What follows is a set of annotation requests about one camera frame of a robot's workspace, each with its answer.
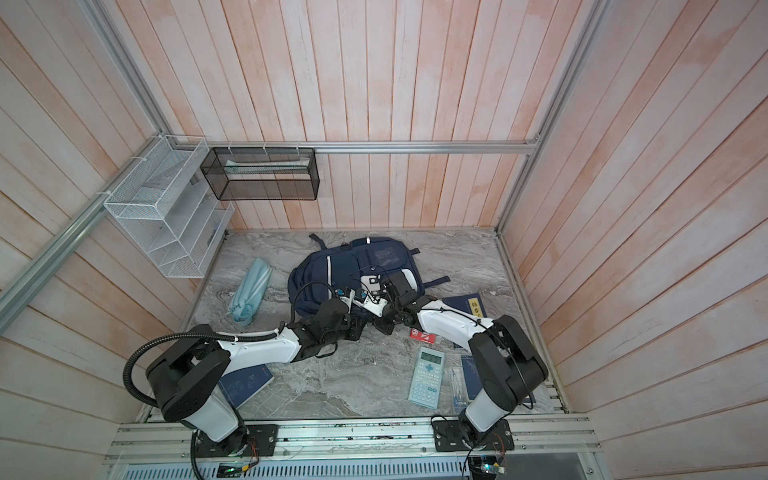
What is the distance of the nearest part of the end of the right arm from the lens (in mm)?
675

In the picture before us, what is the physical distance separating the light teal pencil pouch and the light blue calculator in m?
0.55

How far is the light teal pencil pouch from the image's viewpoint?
0.93 m

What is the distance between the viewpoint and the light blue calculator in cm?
80

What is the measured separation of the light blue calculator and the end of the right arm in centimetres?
15

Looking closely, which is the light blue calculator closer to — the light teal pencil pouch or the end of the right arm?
the end of the right arm

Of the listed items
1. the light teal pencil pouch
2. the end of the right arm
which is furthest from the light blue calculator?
the light teal pencil pouch

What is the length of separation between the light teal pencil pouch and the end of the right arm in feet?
1.44
